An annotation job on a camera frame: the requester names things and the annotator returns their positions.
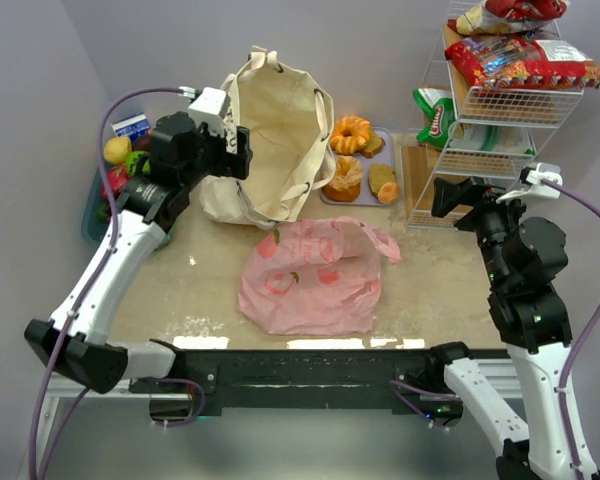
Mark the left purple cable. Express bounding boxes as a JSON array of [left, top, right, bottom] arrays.
[[27, 87, 183, 480]]

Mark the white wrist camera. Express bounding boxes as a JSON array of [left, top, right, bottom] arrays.
[[179, 86, 230, 138], [496, 162, 563, 206]]

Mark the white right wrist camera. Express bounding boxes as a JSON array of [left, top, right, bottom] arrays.
[[496, 162, 563, 206]]

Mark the lavender food tray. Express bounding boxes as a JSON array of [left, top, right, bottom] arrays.
[[320, 127, 397, 208]]

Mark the yellow lemon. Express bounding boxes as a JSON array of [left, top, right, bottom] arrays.
[[102, 136, 132, 165]]

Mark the blue white carton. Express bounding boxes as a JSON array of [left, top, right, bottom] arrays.
[[112, 113, 151, 142]]

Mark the green white chips bag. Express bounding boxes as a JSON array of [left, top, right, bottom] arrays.
[[412, 88, 456, 150]]

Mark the aluminium table frame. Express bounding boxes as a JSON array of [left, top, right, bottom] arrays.
[[19, 349, 531, 480]]

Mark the brown bread slice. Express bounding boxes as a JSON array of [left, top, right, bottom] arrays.
[[368, 163, 396, 197]]

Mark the cake slice behind bundt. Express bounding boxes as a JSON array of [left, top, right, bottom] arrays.
[[359, 130, 386, 159]]

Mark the pink dragon fruit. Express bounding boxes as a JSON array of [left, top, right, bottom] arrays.
[[107, 164, 130, 199]]

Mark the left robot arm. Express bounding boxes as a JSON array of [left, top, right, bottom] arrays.
[[24, 112, 253, 394]]

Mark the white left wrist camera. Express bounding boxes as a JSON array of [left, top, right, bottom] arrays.
[[179, 86, 230, 138]]

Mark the dark plum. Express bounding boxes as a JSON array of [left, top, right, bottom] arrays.
[[132, 134, 151, 152]]

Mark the orange bundt cake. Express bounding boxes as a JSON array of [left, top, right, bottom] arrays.
[[329, 115, 372, 155]]

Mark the teal fruit bin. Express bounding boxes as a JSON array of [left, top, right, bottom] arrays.
[[81, 169, 110, 248]]

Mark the sugared bundt cake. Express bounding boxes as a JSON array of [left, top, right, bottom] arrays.
[[322, 155, 363, 203]]

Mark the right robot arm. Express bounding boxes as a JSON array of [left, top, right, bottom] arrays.
[[431, 177, 600, 479]]

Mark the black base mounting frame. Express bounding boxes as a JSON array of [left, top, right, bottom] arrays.
[[130, 349, 463, 426]]

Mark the large red cookie bag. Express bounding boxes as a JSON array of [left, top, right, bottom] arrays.
[[445, 34, 600, 90]]

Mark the clear green-trim package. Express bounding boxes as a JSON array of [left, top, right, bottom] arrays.
[[449, 124, 535, 155]]

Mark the green fruit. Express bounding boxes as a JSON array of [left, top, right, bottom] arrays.
[[124, 150, 150, 177]]

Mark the pink plastic grocery bag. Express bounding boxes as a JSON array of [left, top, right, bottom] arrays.
[[238, 216, 401, 336]]

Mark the cream canvas tote bag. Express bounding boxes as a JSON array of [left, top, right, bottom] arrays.
[[199, 46, 335, 230]]

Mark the white wire shelf rack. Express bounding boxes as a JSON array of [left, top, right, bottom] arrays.
[[401, 23, 584, 229]]

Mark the small round bun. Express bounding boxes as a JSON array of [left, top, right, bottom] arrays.
[[377, 182, 400, 205]]

